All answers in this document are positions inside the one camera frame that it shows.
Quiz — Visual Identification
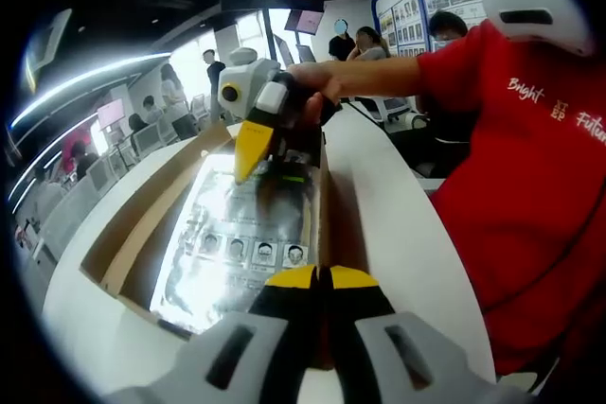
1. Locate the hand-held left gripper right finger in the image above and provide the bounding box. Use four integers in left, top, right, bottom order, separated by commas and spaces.
324, 264, 536, 404

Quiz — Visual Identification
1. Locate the person in red shirt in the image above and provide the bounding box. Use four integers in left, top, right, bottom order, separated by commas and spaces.
416, 15, 606, 377

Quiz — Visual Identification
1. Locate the brown cardboard shoe box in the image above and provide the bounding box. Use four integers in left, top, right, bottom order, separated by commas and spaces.
79, 120, 335, 372

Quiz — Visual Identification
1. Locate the person's right hand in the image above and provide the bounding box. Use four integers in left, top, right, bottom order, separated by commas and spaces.
286, 61, 344, 129

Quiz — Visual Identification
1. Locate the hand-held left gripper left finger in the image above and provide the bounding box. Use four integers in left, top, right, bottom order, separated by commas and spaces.
106, 264, 319, 404

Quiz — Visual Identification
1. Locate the white office chair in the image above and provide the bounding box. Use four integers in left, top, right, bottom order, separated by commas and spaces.
378, 96, 430, 131

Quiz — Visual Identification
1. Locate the ceiling air conditioner vent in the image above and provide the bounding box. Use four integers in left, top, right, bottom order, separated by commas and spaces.
23, 9, 72, 93

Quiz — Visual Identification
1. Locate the clear printed soft plastic packet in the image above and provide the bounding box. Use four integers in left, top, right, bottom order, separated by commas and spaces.
151, 157, 327, 335

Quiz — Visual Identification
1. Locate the blue wall display board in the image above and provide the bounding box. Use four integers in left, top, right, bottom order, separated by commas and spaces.
371, 0, 498, 62

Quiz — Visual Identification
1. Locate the pink wall screen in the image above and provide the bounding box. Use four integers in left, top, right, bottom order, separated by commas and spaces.
69, 128, 98, 159

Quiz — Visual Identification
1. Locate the pink white hanging monitor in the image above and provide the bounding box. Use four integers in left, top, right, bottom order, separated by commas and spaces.
283, 9, 326, 36

